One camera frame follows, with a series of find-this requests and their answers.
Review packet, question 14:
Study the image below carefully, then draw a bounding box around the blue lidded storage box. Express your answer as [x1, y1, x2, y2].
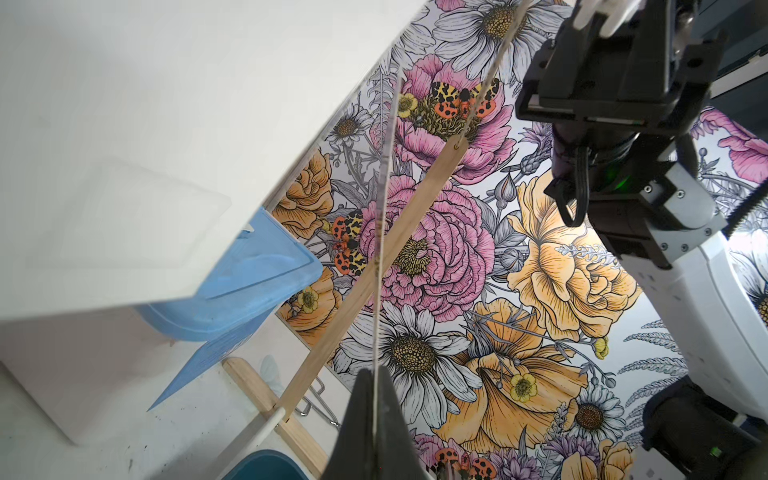
[137, 208, 323, 407]

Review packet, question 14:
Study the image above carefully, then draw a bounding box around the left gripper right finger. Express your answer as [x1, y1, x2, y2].
[374, 367, 428, 480]

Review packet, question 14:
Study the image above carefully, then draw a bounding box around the dark teal tray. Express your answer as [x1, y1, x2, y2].
[223, 449, 309, 480]

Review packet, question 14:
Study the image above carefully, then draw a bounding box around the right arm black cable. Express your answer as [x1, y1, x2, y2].
[719, 176, 768, 238]

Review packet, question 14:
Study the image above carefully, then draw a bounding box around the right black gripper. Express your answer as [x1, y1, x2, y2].
[515, 1, 726, 135]

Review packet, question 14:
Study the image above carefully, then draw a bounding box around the white postcard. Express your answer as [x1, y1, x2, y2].
[1, 1, 421, 321]
[371, 66, 403, 445]

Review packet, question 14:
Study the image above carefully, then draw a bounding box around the right wooden post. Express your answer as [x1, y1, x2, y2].
[206, 135, 468, 479]

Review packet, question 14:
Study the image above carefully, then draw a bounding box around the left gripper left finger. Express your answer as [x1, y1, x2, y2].
[321, 369, 375, 480]

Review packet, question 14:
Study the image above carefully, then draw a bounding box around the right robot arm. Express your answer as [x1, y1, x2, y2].
[516, 1, 767, 479]

